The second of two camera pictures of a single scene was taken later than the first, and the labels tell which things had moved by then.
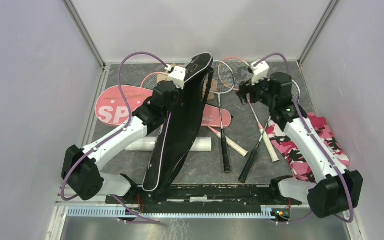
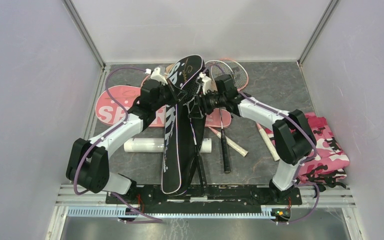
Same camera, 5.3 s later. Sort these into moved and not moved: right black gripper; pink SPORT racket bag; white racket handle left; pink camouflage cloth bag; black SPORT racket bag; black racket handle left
Moved: black SPORT racket bag; right black gripper
Not moved: black racket handle left; pink SPORT racket bag; pink camouflage cloth bag; white racket handle left
